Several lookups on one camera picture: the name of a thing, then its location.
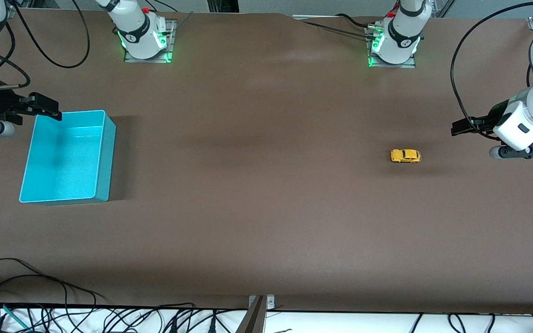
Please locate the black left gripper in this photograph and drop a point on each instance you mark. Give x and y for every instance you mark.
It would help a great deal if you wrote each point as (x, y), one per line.
(494, 115)

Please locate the yellow beetle toy car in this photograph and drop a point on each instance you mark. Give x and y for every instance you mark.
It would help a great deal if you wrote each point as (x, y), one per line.
(405, 156)

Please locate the turquoise plastic storage bin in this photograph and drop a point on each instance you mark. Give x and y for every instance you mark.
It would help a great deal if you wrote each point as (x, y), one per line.
(63, 162)

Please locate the silver metal edge strip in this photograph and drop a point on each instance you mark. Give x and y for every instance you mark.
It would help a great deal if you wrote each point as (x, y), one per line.
(322, 17)

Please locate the black power plug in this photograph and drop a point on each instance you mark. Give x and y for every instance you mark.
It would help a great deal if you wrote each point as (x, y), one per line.
(173, 326)
(212, 326)

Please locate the grey metal pole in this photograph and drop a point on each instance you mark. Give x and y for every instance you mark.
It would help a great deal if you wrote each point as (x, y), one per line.
(253, 319)

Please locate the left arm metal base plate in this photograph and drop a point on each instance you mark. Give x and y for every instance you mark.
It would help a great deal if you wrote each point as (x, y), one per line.
(396, 66)

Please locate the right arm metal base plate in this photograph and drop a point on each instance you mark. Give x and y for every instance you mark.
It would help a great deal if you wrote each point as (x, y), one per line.
(146, 60)

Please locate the small metal table bracket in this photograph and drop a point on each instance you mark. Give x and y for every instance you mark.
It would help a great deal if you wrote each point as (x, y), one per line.
(271, 303)

